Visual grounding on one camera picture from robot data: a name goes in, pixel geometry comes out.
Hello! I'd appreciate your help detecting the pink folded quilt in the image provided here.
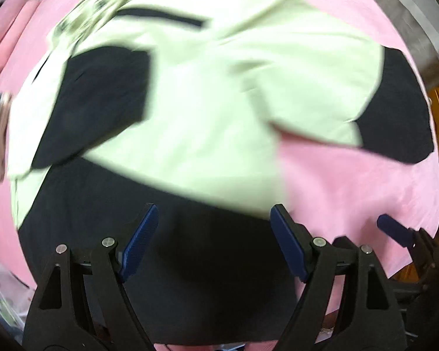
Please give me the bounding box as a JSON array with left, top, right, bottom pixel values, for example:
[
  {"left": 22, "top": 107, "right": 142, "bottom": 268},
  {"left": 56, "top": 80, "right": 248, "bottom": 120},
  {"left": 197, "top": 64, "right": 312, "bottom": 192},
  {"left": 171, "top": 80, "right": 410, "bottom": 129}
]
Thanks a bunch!
[{"left": 0, "top": 0, "right": 41, "bottom": 85}]

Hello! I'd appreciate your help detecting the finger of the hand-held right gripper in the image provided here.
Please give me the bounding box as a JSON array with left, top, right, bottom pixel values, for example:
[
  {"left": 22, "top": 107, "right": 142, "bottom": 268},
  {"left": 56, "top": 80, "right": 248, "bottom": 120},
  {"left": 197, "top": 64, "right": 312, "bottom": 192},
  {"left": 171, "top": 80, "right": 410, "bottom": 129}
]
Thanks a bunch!
[{"left": 377, "top": 214, "right": 439, "bottom": 289}]

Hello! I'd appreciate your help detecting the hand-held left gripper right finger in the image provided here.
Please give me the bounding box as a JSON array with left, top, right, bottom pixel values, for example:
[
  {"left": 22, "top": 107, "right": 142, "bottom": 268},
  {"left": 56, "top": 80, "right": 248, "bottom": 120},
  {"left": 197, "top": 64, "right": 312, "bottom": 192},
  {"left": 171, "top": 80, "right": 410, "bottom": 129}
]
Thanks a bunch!
[{"left": 270, "top": 204, "right": 408, "bottom": 351}]

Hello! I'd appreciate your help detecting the floral patterned cloth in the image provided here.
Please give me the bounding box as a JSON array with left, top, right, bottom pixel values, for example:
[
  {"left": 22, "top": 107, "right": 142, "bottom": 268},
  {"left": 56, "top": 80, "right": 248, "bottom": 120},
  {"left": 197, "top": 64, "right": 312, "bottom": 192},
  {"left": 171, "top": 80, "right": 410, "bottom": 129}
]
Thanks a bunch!
[{"left": 0, "top": 252, "right": 35, "bottom": 337}]

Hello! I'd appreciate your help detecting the green and black jacket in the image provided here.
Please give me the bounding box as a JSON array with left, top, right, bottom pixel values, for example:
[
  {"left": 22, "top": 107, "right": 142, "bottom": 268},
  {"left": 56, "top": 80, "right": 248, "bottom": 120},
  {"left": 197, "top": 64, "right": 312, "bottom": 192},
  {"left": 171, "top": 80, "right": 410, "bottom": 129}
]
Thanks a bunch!
[{"left": 7, "top": 0, "right": 436, "bottom": 346}]

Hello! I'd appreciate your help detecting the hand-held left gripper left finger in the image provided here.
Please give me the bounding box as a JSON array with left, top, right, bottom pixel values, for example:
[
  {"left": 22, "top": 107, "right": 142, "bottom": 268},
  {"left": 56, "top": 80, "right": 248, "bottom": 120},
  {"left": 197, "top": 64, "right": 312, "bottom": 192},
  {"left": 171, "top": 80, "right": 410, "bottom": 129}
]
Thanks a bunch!
[{"left": 22, "top": 203, "right": 159, "bottom": 351}]

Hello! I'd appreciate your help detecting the pink plush blanket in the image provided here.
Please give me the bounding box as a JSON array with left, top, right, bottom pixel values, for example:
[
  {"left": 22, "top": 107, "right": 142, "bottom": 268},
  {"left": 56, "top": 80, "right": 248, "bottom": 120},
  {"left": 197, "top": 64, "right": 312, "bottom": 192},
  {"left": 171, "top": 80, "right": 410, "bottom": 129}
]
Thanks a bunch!
[{"left": 0, "top": 0, "right": 439, "bottom": 351}]

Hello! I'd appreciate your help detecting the grey curtain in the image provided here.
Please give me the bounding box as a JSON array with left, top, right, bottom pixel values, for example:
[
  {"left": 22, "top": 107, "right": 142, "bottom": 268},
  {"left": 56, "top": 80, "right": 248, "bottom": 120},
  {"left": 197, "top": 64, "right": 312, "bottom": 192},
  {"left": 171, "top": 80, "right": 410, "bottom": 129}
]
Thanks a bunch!
[{"left": 351, "top": 0, "right": 439, "bottom": 77}]

